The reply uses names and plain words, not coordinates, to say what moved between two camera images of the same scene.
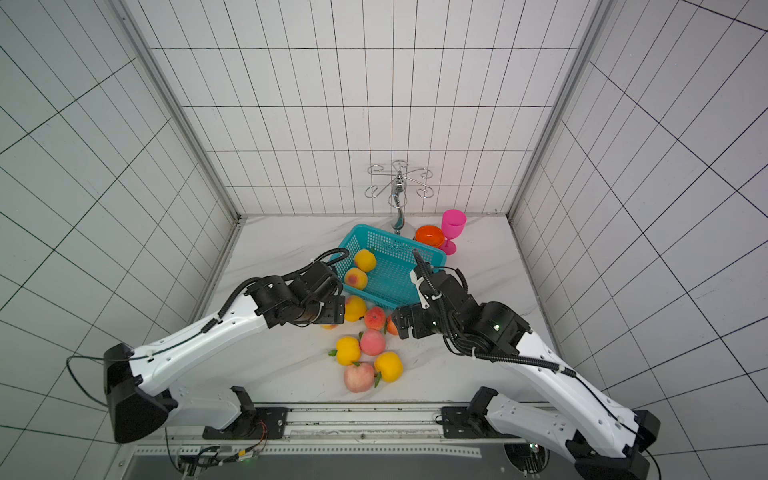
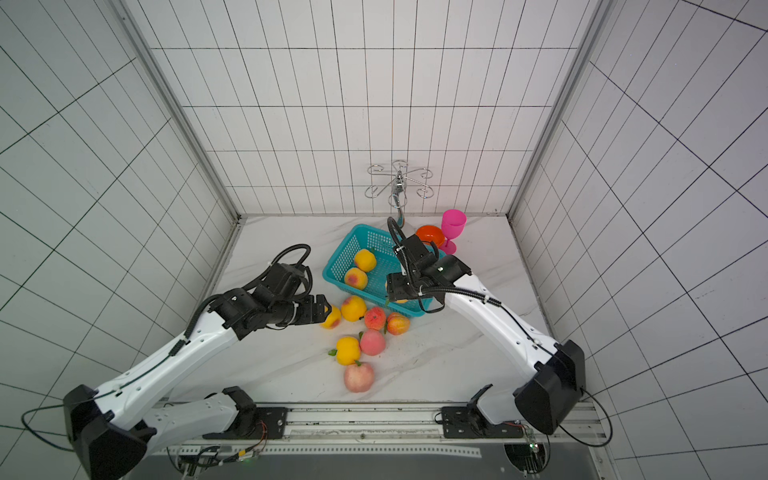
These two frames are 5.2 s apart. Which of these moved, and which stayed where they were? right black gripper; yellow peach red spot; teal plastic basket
Moved: right black gripper
Stayed: teal plastic basket; yellow peach red spot
